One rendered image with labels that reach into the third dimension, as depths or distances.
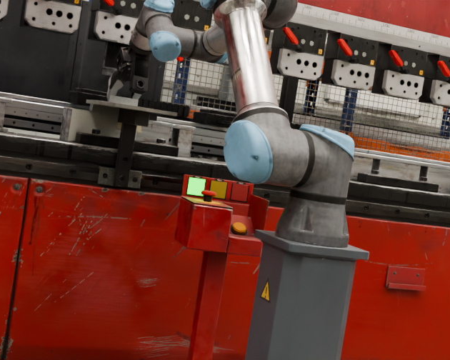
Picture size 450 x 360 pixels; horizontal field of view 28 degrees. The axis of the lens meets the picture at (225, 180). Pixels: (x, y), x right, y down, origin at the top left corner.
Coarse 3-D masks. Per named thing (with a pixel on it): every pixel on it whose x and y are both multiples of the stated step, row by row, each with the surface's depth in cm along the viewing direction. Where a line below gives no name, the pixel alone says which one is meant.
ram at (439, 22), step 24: (312, 0) 282; (336, 0) 285; (360, 0) 289; (384, 0) 293; (408, 0) 296; (432, 0) 301; (312, 24) 282; (336, 24) 286; (408, 24) 298; (432, 24) 302; (432, 48) 303
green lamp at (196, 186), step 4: (192, 180) 242; (196, 180) 243; (200, 180) 243; (204, 180) 243; (192, 184) 242; (196, 184) 243; (200, 184) 243; (204, 184) 243; (188, 188) 242; (192, 188) 242; (196, 188) 243; (200, 188) 243; (188, 192) 242; (192, 192) 243; (196, 192) 243; (200, 192) 243
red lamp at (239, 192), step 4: (236, 184) 246; (240, 184) 246; (232, 188) 245; (236, 188) 246; (240, 188) 246; (244, 188) 246; (248, 188) 247; (232, 192) 245; (236, 192) 246; (240, 192) 246; (244, 192) 246; (232, 196) 246; (236, 196) 246; (240, 196) 246; (244, 196) 247; (236, 200) 246; (240, 200) 246; (244, 200) 247
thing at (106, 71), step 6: (108, 42) 259; (108, 48) 259; (114, 48) 260; (108, 54) 259; (114, 54) 260; (108, 60) 259; (114, 60) 260; (102, 66) 260; (108, 66) 259; (114, 66) 260; (102, 72) 260; (108, 72) 260
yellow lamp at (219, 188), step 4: (212, 184) 244; (216, 184) 244; (220, 184) 244; (224, 184) 245; (212, 188) 244; (216, 188) 244; (220, 188) 244; (224, 188) 245; (216, 192) 244; (220, 192) 245; (224, 192) 245; (212, 196) 244; (216, 196) 244; (220, 196) 245; (224, 196) 245
